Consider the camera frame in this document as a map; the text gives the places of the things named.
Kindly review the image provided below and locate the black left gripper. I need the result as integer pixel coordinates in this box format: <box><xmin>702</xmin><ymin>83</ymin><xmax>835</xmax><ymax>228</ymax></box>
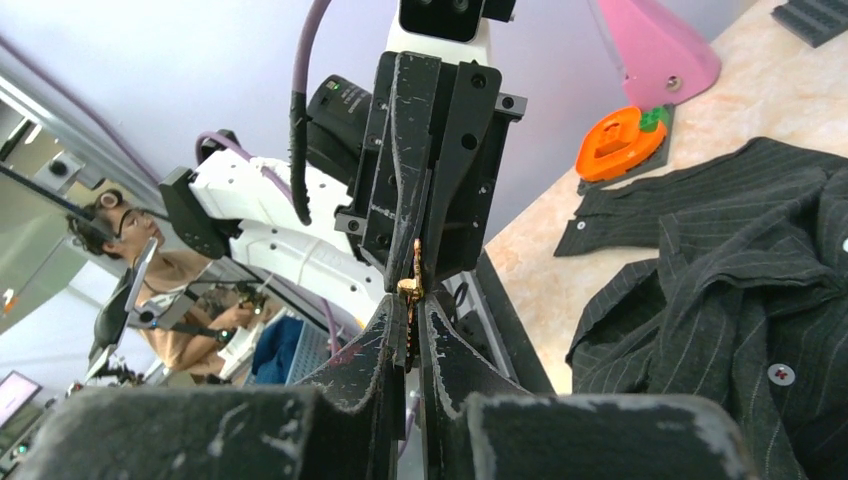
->
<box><xmin>337</xmin><ymin>52</ymin><xmax>527</xmax><ymax>293</ymax></box>

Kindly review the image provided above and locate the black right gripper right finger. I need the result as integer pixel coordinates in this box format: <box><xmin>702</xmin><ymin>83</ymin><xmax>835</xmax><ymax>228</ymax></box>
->
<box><xmin>418</xmin><ymin>296</ymin><xmax>752</xmax><ymax>479</ymax></box>

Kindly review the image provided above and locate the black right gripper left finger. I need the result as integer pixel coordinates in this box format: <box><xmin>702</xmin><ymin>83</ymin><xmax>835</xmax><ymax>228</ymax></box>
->
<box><xmin>16</xmin><ymin>295</ymin><xmax>406</xmax><ymax>479</ymax></box>

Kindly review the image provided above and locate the gold brooch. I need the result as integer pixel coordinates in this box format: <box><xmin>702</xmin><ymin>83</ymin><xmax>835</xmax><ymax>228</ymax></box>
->
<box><xmin>397</xmin><ymin>239</ymin><xmax>425</xmax><ymax>373</ymax></box>

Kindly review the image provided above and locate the dark pinstriped garment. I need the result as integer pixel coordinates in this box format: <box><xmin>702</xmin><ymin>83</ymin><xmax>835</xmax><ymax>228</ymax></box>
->
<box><xmin>556</xmin><ymin>137</ymin><xmax>847</xmax><ymax>479</ymax></box>

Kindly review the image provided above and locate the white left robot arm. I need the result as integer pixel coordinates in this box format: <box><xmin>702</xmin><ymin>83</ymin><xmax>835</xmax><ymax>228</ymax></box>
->
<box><xmin>159</xmin><ymin>52</ymin><xmax>527</xmax><ymax>319</ymax></box>

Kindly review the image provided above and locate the seated person background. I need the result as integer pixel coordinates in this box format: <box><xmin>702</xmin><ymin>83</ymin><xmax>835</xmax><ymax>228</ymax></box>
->
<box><xmin>66</xmin><ymin>189</ymin><xmax>281</xmax><ymax>379</ymax></box>

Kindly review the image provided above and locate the orange curved toy track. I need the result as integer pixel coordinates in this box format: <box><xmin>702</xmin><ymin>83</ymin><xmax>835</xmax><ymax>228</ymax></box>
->
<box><xmin>575</xmin><ymin>106</ymin><xmax>672</xmax><ymax>183</ymax></box>

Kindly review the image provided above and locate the pink toy ramp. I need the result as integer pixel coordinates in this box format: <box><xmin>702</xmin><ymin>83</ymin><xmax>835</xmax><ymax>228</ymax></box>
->
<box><xmin>588</xmin><ymin>0</ymin><xmax>721</xmax><ymax>110</ymax></box>

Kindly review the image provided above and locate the grey square baseplate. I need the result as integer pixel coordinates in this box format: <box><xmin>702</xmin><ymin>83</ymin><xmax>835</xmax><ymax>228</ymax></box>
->
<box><xmin>771</xmin><ymin>0</ymin><xmax>847</xmax><ymax>48</ymax></box>

